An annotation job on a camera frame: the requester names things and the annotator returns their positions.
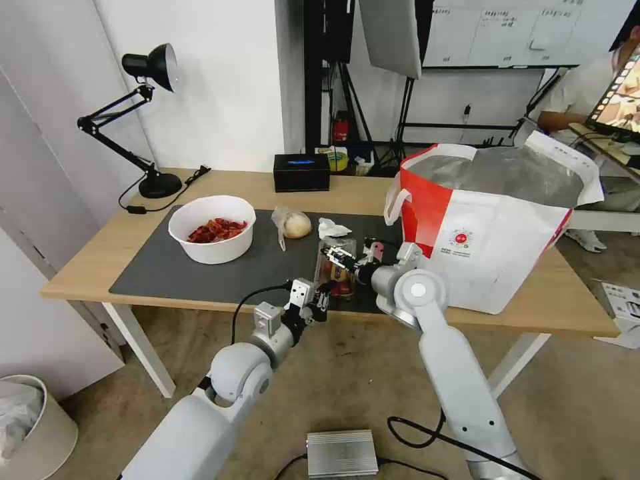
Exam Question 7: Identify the whiteboard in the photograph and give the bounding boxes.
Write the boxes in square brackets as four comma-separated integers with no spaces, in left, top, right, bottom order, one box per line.
[421,0,640,69]

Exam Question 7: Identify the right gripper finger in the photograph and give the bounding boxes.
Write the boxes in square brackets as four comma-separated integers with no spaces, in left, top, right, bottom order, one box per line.
[327,257,358,277]
[321,245,359,265]

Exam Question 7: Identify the person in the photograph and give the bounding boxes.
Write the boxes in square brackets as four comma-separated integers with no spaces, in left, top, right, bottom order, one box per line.
[537,19,640,254]

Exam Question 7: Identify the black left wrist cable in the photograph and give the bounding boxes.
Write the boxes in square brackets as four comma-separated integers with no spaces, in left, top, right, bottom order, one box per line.
[231,281,294,347]

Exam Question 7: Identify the wooden table with white legs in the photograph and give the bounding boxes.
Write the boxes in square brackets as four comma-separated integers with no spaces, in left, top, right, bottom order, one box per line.
[40,168,622,399]

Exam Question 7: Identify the crumpled white tissue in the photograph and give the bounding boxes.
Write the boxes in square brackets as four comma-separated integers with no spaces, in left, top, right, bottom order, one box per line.
[317,217,353,241]

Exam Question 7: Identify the red food scraps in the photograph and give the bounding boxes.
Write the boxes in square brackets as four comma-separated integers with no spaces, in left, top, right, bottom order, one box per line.
[187,217,249,245]

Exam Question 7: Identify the bun in clear plastic bag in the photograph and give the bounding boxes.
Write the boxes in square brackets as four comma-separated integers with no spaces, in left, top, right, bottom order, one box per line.
[271,205,313,253]

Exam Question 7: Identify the computer monitor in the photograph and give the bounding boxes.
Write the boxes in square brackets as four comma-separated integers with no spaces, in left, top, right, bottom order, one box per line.
[584,47,640,146]

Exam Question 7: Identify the wooden side desk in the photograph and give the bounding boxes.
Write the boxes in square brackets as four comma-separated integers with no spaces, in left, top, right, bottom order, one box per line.
[567,121,640,234]

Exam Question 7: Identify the black tissue box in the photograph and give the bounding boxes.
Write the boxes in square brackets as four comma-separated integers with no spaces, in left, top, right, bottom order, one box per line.
[273,153,331,193]

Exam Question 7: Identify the dark grey desk mat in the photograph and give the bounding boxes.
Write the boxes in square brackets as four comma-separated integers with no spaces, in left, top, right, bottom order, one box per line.
[108,204,437,316]

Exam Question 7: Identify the black cable on floor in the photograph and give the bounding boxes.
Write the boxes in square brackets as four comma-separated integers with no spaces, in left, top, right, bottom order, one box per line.
[387,409,472,452]

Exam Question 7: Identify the silver metal power box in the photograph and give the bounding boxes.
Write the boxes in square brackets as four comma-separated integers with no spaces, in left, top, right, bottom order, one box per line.
[305,429,380,477]

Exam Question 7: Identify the clear plastic snack package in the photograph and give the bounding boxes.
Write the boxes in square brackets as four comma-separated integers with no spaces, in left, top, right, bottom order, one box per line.
[313,237,360,302]

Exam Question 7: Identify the black metal rack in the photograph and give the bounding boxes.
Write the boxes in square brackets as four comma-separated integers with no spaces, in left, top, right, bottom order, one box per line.
[303,0,376,157]

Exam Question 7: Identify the white cardboard box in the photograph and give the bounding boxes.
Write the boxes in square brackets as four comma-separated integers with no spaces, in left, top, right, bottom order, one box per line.
[599,279,640,347]

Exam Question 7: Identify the white and red takeout bag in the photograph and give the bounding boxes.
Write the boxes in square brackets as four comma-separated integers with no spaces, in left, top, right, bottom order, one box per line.
[383,129,607,317]

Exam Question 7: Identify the red fire extinguisher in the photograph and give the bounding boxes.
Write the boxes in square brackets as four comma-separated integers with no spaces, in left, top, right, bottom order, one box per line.
[331,117,352,147]

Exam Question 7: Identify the black lamp power cord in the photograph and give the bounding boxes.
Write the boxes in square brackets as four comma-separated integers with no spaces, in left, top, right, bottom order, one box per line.
[117,163,212,217]

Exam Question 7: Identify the white plastic bowl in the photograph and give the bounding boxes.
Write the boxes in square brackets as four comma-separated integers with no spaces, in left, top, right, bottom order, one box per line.
[167,195,257,265]

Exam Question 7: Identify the grey photo softbox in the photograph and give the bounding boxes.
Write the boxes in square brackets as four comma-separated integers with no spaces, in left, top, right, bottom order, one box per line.
[357,0,434,79]

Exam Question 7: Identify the black desk lamp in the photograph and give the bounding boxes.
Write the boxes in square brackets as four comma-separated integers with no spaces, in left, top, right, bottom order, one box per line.
[77,42,184,199]

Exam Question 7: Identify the beige trash bin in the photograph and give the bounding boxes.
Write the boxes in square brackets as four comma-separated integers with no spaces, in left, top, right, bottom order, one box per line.
[0,374,80,474]

